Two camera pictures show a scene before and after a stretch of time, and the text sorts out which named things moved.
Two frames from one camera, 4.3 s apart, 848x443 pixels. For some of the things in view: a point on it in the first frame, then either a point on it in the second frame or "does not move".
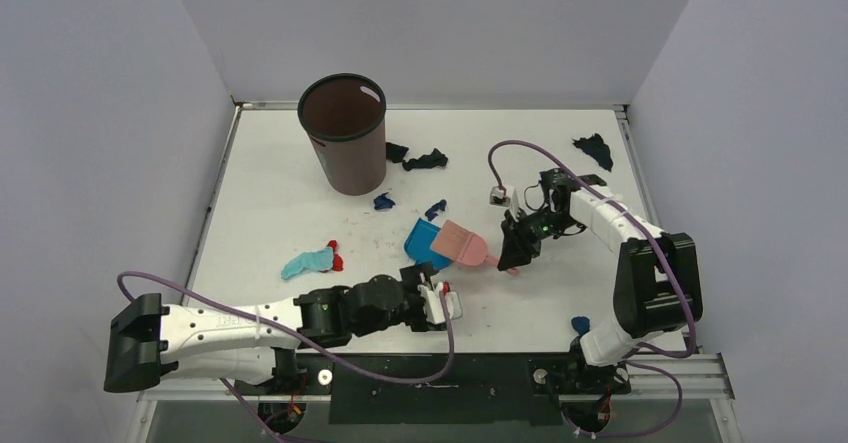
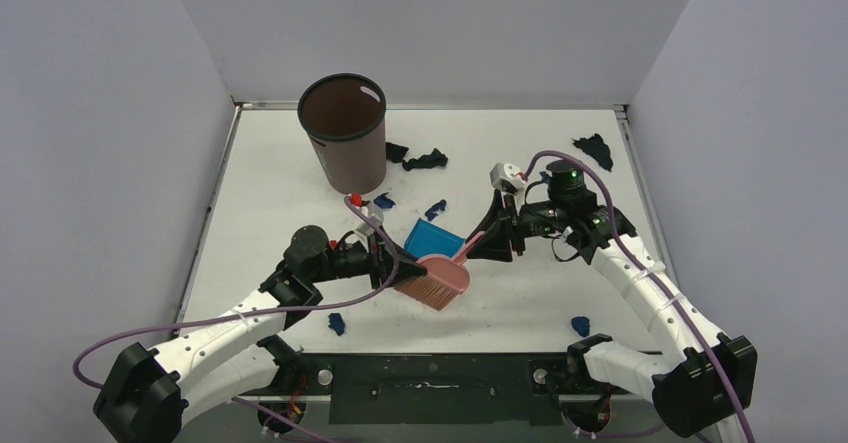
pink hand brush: (464, 246) → (446, 277)
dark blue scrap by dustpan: (431, 213) does not move
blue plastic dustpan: (418, 244) does not move
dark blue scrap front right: (581, 324) does not move
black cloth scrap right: (597, 148) does not move
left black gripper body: (411, 278) → (355, 260)
